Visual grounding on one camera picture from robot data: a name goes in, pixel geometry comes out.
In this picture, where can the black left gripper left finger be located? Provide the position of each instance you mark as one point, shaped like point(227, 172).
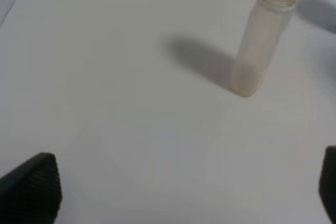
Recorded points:
point(31, 193)

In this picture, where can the clear plastic drink bottle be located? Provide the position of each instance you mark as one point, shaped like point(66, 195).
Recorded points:
point(267, 21)

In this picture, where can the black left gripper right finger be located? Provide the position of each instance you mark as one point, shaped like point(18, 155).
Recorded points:
point(327, 183)

